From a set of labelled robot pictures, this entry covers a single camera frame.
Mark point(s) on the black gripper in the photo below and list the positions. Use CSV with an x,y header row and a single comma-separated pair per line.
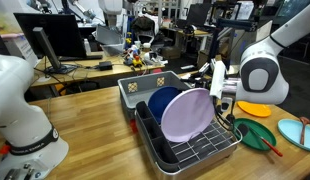
x,y
205,80

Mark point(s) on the dark blue plate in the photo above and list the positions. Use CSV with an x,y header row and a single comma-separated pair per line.
x,y
160,100

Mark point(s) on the grey background robot arm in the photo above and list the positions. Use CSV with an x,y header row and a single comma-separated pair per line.
x,y
83,11

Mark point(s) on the lilac plate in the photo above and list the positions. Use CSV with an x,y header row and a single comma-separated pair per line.
x,y
188,115

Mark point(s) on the black rack cup holder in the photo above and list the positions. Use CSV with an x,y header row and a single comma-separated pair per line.
x,y
231,120

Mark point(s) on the orange plate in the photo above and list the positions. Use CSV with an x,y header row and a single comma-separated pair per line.
x,y
256,110

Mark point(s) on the green plate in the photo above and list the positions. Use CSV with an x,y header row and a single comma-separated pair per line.
x,y
248,140

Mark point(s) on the pale turquoise plate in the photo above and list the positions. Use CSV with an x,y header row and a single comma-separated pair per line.
x,y
291,131

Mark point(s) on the white printed paper booklet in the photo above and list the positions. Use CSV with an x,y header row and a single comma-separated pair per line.
x,y
184,76

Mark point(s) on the cardboard box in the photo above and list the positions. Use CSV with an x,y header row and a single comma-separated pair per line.
x,y
170,52

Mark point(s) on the wooden background desk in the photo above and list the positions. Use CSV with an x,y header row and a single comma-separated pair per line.
x,y
185,33

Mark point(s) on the grey plastic bin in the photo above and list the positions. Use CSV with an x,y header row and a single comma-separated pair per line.
x,y
136,96

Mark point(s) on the dark background monitor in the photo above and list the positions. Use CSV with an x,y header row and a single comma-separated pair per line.
x,y
198,15

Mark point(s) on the red plastic piece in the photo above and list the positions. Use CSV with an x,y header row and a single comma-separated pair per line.
x,y
133,126

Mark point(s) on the dark grey cutlery holder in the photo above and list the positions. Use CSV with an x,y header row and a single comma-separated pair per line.
x,y
163,155

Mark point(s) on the black power adapter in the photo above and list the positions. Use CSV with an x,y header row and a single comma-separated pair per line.
x,y
105,65

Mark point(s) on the light grey storage tub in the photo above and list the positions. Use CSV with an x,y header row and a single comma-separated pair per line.
x,y
110,41

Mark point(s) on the white robot column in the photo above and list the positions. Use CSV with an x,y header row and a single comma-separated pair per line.
x,y
110,11

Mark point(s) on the white plastic bottle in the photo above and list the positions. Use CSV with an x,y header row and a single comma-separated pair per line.
x,y
87,46

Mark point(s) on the brown wooden spoon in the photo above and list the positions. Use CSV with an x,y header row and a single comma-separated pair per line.
x,y
302,133

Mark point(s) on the black computer monitor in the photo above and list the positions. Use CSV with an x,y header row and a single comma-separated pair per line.
x,y
61,33

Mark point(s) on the grey monitor stand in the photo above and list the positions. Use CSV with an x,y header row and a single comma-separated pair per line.
x,y
46,46

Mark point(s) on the white box purple lid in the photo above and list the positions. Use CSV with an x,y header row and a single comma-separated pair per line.
x,y
21,50

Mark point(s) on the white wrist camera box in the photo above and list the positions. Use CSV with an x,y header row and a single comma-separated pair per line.
x,y
217,78

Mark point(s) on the black blue camera stand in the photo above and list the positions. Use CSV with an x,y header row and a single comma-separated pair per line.
x,y
217,43

